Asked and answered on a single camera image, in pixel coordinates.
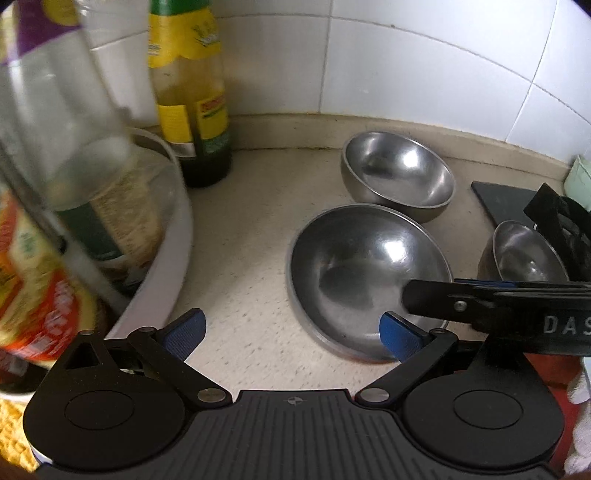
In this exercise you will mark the green yellow label oil bottle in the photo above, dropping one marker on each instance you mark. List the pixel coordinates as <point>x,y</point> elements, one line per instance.
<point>186,73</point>

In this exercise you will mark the black gas stove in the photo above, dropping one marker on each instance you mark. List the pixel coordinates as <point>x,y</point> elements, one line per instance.
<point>563,222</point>

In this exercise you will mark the red cloth mat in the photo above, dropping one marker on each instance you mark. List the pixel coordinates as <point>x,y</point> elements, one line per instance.
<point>557,372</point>

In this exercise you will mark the steel bowl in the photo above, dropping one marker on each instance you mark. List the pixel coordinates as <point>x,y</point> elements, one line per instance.
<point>516,252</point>
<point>397,172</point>
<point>348,266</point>

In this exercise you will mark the steel bowl by wall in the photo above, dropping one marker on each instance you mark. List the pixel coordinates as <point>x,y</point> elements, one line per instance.
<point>397,172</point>

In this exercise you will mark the purple label clear bottle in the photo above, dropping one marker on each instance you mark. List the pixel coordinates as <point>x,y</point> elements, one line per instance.
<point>63,110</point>

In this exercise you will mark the yellow chenille mat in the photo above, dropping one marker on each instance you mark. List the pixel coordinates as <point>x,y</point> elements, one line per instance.
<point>14,446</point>

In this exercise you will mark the yellow cap vinegar bottle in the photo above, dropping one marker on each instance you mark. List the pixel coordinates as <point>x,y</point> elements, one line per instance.
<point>43,305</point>

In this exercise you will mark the white rotating condiment rack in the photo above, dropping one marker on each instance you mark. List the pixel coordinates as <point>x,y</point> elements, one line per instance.
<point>126,208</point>

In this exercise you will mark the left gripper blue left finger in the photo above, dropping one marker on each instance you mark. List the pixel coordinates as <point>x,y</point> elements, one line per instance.
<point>164,351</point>

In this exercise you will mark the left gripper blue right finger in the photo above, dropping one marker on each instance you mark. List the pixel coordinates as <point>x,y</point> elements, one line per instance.
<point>420,353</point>

